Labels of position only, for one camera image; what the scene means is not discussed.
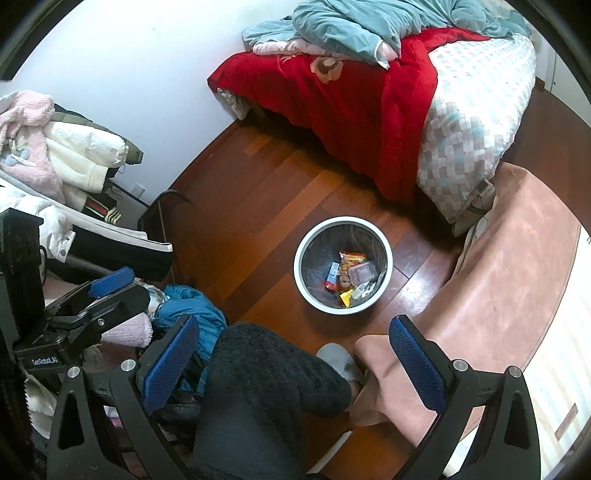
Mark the black and white garment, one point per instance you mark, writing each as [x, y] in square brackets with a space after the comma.
[115, 247]

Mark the yellow and red snack wrapper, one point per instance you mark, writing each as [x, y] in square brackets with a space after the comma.
[353, 258]

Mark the teal quilt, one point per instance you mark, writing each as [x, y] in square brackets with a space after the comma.
[360, 23]

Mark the pink fluffy garment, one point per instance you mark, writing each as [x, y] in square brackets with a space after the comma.
[25, 152]

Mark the checkered bed sheet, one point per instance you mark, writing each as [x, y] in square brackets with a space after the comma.
[475, 115]

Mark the white stick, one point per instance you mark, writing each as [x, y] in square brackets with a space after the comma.
[332, 450]

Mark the pale pink cloth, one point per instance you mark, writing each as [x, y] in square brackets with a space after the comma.
[281, 46]

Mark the white round waste bin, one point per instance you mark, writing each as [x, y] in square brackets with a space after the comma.
[310, 258]

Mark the striped cream cloth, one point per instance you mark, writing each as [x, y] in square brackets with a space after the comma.
[558, 369]

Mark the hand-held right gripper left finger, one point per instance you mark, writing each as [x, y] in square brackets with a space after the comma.
[171, 364]

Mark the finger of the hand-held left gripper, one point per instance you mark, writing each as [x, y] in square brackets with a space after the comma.
[113, 281]
[120, 307]

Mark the red fleece blanket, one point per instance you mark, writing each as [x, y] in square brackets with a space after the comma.
[351, 101]

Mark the pink towel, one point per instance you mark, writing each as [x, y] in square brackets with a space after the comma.
[131, 333]

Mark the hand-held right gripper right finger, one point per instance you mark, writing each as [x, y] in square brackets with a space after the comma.
[415, 364]

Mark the yellow cardboard box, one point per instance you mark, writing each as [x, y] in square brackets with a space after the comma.
[346, 297]

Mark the clear plastic container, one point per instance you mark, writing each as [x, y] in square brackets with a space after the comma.
[361, 273]

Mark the blue jacket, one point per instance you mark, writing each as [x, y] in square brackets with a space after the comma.
[194, 309]

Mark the white puffer jacket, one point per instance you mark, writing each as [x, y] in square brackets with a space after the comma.
[87, 152]

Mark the person's dark fleece trouser leg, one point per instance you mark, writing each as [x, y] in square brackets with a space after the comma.
[258, 397]

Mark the dark red snack wrapper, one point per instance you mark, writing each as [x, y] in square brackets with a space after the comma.
[345, 280]

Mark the blue and white milk carton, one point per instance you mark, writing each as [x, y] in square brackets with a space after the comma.
[332, 276]

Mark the pink tablecloth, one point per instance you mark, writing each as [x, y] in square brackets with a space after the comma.
[508, 277]

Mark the white wall socket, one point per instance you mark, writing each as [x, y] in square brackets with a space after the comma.
[138, 189]

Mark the olive green jacket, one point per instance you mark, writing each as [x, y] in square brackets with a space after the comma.
[134, 154]

